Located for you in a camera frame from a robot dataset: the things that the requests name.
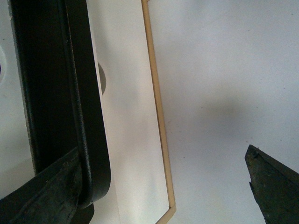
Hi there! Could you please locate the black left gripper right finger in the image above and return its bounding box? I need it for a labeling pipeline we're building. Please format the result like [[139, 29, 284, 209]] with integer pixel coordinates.
[[245, 145, 299, 224]]

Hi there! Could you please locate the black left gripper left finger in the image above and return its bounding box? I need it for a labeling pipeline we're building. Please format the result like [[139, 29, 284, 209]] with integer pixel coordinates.
[[0, 148, 82, 224]]

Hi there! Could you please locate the black drawer handle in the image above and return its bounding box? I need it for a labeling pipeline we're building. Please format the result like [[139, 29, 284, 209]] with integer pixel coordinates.
[[9, 0, 111, 224]]

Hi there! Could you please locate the wooden drawer cabinet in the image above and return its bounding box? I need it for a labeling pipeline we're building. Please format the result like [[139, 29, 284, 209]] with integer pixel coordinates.
[[141, 0, 176, 224]]

